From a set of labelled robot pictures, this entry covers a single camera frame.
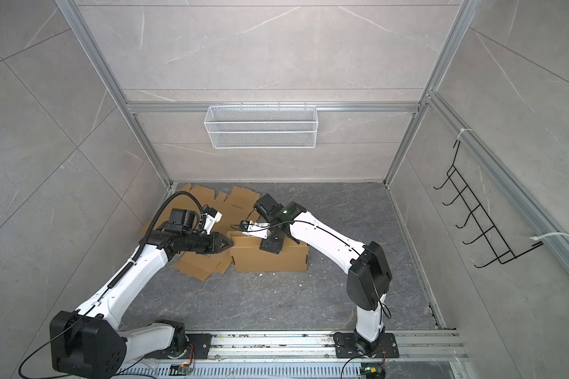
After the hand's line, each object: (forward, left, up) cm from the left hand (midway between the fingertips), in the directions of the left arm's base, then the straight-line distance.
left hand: (230, 239), depth 79 cm
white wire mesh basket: (+48, -10, +12) cm, 51 cm away
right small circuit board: (-37, -44, -17) cm, 60 cm away
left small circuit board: (-35, +13, -17) cm, 41 cm away
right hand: (+3, -14, -3) cm, 14 cm away
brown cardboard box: (-4, -5, -6) cm, 9 cm away
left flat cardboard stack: (+28, +5, -19) cm, 35 cm away
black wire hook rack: (-14, -75, +15) cm, 78 cm away
